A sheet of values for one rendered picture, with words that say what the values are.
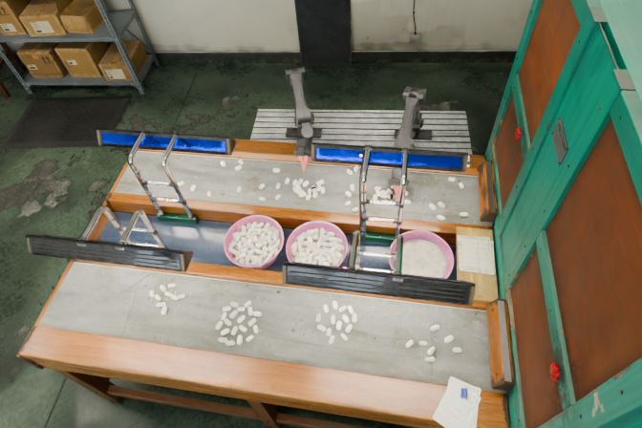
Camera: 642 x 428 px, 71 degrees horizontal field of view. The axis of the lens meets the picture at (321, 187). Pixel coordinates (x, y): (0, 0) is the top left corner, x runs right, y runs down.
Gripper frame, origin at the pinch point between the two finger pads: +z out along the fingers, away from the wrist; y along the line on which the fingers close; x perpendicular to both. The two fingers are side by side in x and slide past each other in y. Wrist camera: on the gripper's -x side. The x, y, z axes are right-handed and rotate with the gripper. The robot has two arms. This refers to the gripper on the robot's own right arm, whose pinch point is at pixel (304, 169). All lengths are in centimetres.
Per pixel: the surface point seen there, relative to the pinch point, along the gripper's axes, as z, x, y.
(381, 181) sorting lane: 2.5, 7.7, 37.0
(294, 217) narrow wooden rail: 21.7, -11.8, -0.2
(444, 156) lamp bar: -10, -29, 61
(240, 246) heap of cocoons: 36.0, -21.2, -21.7
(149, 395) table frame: 113, -14, -64
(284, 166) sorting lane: -0.8, 10.6, -12.3
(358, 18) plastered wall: -126, 158, 4
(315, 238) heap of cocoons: 29.7, -15.3, 10.7
